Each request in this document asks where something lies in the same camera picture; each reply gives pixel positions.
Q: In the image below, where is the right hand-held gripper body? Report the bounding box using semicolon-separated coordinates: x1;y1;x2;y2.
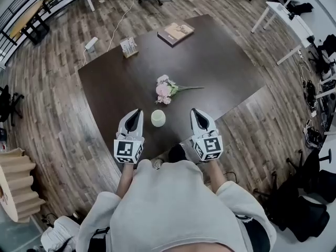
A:
191;129;224;163

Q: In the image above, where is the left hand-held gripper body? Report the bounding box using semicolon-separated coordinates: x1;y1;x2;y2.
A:
113;129;145;165

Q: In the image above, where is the pale green vase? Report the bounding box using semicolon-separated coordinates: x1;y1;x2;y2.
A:
151;109;166;128

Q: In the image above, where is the pink flowers bouquet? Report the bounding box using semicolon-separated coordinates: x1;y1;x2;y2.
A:
154;74;205;105

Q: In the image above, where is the person's left forearm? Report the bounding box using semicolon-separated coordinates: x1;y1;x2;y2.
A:
115;163;138;198

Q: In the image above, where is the person's right forearm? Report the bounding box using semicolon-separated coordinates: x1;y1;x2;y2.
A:
206;159;227;196

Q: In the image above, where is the person's white sweatshirt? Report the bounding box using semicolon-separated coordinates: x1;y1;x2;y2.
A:
76;159;277;252

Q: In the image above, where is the wooden card holder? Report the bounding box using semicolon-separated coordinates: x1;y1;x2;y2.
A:
120;36;139;59

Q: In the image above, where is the white power strip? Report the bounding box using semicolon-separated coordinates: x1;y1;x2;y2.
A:
84;37;99;53

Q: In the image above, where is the brown book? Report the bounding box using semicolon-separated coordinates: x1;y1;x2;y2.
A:
157;22;195;47

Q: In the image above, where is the corrugated cardboard stool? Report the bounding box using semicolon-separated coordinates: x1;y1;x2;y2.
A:
0;148;47;223

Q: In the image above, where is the wooden bench table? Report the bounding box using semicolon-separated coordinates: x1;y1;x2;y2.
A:
2;0;51;46

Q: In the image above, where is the black metal railing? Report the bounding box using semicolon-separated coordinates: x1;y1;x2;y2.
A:
0;0;79;62

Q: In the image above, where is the white power cable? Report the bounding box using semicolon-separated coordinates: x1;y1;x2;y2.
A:
82;0;138;68

